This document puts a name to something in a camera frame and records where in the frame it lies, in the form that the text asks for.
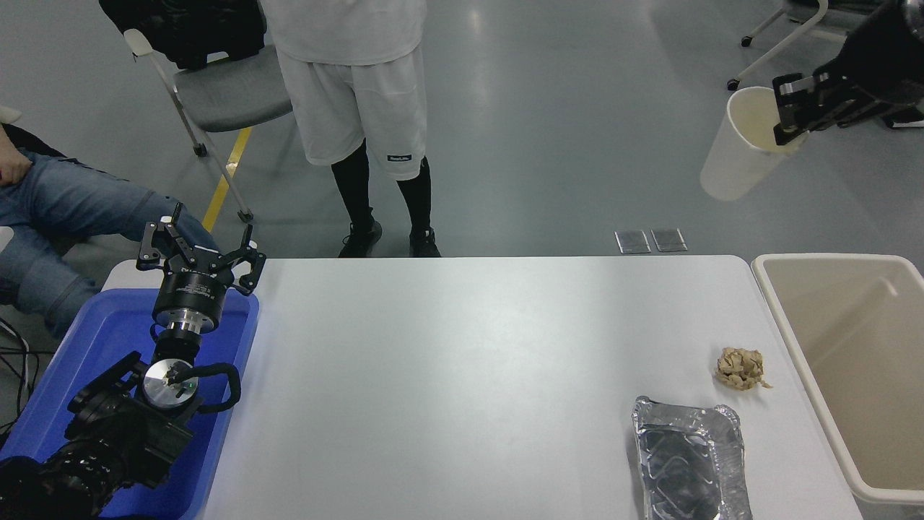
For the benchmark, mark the crumpled tan paper ball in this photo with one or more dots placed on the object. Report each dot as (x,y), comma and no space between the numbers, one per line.
(740,368)

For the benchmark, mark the white floor bar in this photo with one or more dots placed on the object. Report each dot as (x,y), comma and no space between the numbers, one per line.
(906,124)

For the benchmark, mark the silver foil tray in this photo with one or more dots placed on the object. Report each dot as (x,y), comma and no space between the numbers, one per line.
(686,462)

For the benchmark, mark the seated person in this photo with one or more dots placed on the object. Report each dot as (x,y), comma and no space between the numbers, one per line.
(65,209)

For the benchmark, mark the white paper cup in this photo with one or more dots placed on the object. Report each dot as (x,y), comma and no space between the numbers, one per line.
(740,152)

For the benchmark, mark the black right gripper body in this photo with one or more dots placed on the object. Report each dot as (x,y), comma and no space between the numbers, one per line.
(884,58)

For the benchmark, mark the blue plastic tray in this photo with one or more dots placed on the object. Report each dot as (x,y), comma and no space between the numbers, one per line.
(101,332)

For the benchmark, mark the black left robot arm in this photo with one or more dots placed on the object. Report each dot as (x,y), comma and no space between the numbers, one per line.
(123,433)

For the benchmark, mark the large pale bin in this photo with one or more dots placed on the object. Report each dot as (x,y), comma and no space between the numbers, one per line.
(866,375)

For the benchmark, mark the white wheeled chair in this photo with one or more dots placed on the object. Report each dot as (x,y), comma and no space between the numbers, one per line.
(779,43)

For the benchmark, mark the standing person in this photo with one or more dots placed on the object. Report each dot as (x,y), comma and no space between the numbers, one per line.
(354,79)

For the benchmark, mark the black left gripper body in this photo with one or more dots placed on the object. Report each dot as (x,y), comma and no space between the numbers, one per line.
(189,292)

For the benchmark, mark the silver floor plate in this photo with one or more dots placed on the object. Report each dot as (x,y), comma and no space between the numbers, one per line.
(632,242)
(668,240)

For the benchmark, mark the person's hand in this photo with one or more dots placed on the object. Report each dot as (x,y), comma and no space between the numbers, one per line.
(11,165)

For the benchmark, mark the black jacket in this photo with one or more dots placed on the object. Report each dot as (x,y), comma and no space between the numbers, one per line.
(188,29)

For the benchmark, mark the grey chair with white frame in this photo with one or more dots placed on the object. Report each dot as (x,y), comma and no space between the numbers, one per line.
(231,94)

